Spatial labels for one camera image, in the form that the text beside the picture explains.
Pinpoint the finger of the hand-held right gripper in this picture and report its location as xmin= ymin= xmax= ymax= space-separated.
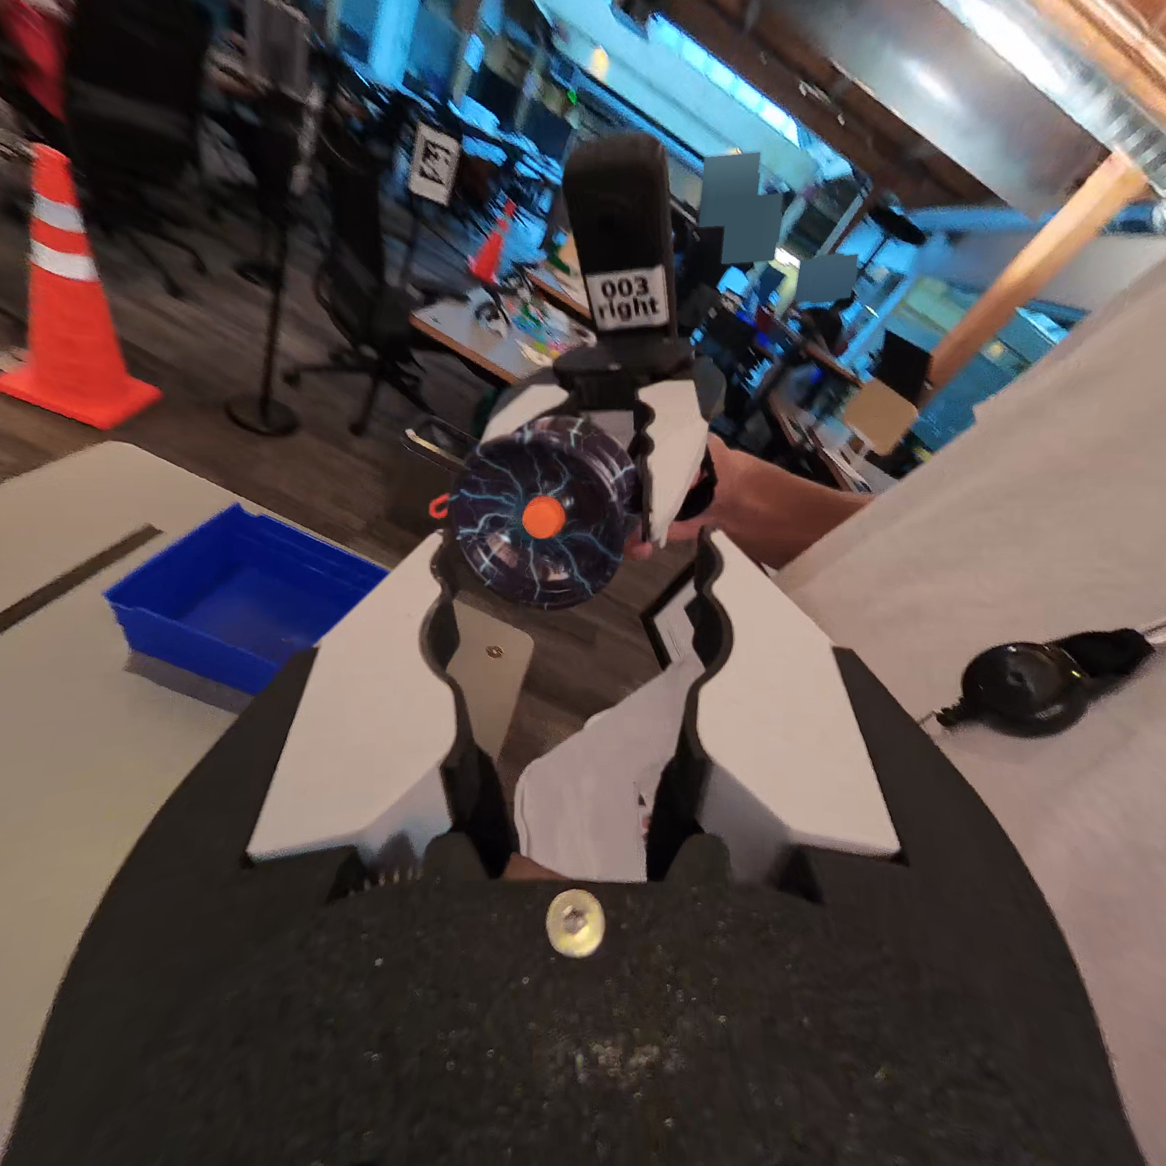
xmin=637 ymin=377 xmax=712 ymax=550
xmin=476 ymin=381 xmax=571 ymax=451

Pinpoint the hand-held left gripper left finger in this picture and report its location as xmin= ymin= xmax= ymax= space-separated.
xmin=244 ymin=538 xmax=514 ymax=879

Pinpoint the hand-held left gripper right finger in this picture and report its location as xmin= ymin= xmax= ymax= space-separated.
xmin=645 ymin=534 xmax=902 ymax=879

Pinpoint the dark lightning-print yo-yo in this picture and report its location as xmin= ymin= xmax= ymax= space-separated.
xmin=448 ymin=417 xmax=641 ymax=609

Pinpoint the person's right forearm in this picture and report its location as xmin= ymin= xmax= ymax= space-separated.
xmin=748 ymin=461 xmax=877 ymax=572

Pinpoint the white desk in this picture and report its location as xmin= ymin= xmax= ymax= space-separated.
xmin=0 ymin=443 xmax=440 ymax=1166

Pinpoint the person's right hand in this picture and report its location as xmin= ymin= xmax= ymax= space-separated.
xmin=627 ymin=437 xmax=765 ymax=562

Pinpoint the wood-edged background table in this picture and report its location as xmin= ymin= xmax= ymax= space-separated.
xmin=411 ymin=290 xmax=585 ymax=385

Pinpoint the small orange traffic cone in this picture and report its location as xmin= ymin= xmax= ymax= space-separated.
xmin=468 ymin=203 xmax=518 ymax=284

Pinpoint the blue plastic bin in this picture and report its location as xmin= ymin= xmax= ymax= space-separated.
xmin=103 ymin=504 xmax=391 ymax=699

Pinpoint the marker sign on stand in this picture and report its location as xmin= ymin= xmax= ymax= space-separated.
xmin=393 ymin=123 xmax=462 ymax=274

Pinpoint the black office chair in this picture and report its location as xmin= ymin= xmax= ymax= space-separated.
xmin=290 ymin=155 xmax=430 ymax=437
xmin=64 ymin=0 xmax=212 ymax=296

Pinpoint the beige back chair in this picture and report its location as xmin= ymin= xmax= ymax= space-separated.
xmin=843 ymin=377 xmax=922 ymax=457

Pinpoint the white paper sheet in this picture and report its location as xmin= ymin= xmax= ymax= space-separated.
xmin=514 ymin=655 xmax=706 ymax=883

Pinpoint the black badge reel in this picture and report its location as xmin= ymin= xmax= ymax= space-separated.
xmin=936 ymin=627 xmax=1160 ymax=740

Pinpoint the black round-base pole stand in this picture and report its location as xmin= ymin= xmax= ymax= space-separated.
xmin=226 ymin=92 xmax=315 ymax=439

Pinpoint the black tape strip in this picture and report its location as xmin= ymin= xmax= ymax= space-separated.
xmin=0 ymin=526 xmax=165 ymax=637

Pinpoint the large orange traffic cone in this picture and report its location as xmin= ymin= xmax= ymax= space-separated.
xmin=0 ymin=145 xmax=163 ymax=431

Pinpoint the silver ventilation duct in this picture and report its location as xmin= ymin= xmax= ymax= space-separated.
xmin=765 ymin=0 xmax=1166 ymax=199

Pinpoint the wooden post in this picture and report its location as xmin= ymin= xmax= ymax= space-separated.
xmin=930 ymin=153 xmax=1150 ymax=385

